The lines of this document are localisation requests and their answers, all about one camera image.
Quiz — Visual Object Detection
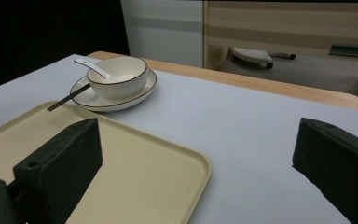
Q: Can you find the white ceramic spoon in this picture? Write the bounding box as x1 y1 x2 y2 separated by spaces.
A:
74 57 135 84

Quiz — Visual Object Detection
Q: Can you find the white table mat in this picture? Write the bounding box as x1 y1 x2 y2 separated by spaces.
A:
0 54 358 224

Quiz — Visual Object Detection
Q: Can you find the white cabinet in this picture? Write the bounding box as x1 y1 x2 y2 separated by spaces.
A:
119 0 205 68

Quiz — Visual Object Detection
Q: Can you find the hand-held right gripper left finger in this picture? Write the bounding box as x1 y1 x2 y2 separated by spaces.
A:
12 117 103 224

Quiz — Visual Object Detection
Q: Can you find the wooden cabinet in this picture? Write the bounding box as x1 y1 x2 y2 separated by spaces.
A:
202 0 358 114

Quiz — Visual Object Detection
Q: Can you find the grey object on shelf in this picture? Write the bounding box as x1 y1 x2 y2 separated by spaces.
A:
230 47 296 70

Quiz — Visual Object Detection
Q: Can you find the white bowl with dark rim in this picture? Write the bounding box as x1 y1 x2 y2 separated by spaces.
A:
86 56 149 101

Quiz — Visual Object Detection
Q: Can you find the dark chopstick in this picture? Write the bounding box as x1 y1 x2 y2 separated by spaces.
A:
46 82 91 113

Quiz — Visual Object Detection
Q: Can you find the green flat object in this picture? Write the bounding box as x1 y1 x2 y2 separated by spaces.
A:
328 44 358 60

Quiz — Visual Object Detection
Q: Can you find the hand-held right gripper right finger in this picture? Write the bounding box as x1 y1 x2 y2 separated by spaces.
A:
292 117 358 224

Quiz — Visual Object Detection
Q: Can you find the wooden table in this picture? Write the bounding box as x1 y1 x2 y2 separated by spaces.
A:
87 50 358 113

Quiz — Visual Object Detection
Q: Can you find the white plate with dark rim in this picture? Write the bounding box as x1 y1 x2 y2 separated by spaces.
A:
69 68 158 113

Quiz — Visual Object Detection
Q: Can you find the beige plastic tray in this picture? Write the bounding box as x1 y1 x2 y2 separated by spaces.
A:
0 100 213 224

